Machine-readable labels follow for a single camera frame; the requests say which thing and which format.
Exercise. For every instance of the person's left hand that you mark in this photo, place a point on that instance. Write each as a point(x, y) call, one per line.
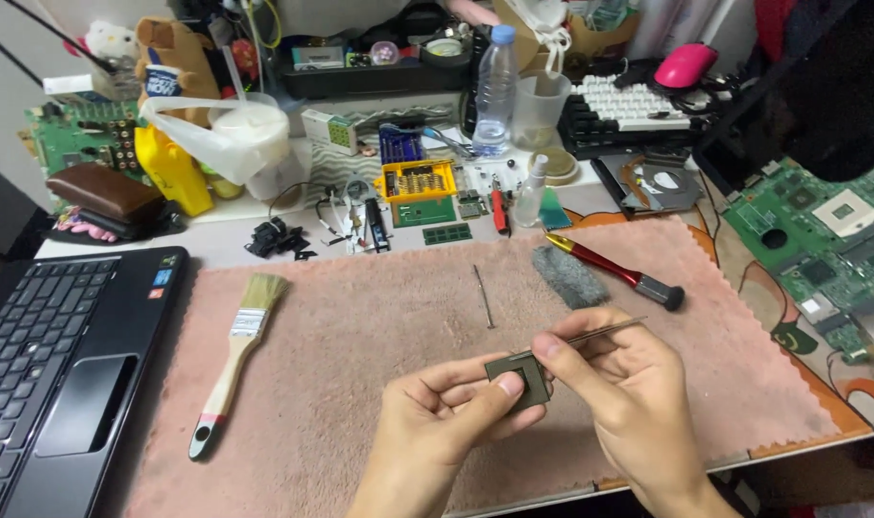
point(426, 424)

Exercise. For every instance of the person's right hand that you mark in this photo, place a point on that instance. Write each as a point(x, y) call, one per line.
point(628, 392)

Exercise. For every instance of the thin metal tweezers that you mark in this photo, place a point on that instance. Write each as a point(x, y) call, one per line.
point(595, 333)

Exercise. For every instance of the dark square processor chip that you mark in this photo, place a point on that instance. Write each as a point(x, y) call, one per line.
point(529, 378)

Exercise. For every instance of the pink towel mat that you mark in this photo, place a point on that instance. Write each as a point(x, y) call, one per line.
point(350, 360)

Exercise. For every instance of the grey steel wool pad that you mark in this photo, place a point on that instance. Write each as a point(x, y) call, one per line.
point(570, 275)

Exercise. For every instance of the thin metal screwdriver bit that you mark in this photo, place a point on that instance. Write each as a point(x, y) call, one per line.
point(484, 296)

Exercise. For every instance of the green memory module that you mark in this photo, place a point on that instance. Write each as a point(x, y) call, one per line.
point(447, 234)

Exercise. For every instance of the teal cloth piece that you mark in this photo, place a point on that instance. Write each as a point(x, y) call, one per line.
point(554, 210)

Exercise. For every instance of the metal heatsink fan assembly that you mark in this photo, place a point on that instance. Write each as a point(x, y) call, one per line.
point(656, 183)

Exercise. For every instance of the green circuit board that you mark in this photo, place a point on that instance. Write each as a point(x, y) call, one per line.
point(424, 211)

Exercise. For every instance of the small clear spray bottle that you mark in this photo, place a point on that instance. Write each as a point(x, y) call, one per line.
point(530, 194)

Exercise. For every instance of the small red screwdriver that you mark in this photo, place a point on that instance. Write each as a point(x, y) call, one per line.
point(498, 208)

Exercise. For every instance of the round tape roll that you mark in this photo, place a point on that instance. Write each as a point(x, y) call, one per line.
point(556, 164)

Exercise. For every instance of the black plastic parts pile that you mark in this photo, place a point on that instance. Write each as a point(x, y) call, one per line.
point(275, 239)

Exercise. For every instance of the green laptop motherboard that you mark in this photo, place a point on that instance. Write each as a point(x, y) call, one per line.
point(818, 244)

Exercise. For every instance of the yellow screwdriver bit case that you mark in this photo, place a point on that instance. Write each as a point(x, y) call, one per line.
point(416, 180)

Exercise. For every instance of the black and white keyboard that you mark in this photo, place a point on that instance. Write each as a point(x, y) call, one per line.
point(624, 111)

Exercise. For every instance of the blue bit holder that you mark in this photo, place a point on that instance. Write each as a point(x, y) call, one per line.
point(399, 144)

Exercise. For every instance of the translucent plastic measuring cup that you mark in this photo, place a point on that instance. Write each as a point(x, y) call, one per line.
point(540, 108)

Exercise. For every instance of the white and green small box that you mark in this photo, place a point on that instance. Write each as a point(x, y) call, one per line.
point(330, 131)

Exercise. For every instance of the white drink cup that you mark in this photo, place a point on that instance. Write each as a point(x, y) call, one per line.
point(264, 155)

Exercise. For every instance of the clear plastic water bottle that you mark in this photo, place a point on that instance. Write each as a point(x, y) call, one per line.
point(494, 93)

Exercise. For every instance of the pink computer mouse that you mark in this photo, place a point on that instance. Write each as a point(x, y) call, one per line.
point(685, 65)

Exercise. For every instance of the white plastic bag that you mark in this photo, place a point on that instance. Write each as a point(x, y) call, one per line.
point(214, 137)

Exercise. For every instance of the yellow plastic container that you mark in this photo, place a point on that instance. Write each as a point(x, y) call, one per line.
point(171, 173)

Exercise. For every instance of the black tray of clutter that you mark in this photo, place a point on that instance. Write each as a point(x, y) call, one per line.
point(376, 68)

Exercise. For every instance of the cardboard box with bag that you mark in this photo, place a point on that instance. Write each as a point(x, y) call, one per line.
point(559, 32)

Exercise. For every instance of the black laptop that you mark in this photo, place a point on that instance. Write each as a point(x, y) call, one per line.
point(55, 367)

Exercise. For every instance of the brown leather wallet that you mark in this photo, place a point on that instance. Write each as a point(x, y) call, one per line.
point(106, 193)

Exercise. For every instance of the brown plush toy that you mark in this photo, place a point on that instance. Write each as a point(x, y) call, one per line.
point(174, 61)

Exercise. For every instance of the green desktop motherboard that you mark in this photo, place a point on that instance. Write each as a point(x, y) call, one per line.
point(77, 137)

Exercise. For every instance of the white plush toy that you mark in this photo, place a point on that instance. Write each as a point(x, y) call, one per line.
point(109, 39)

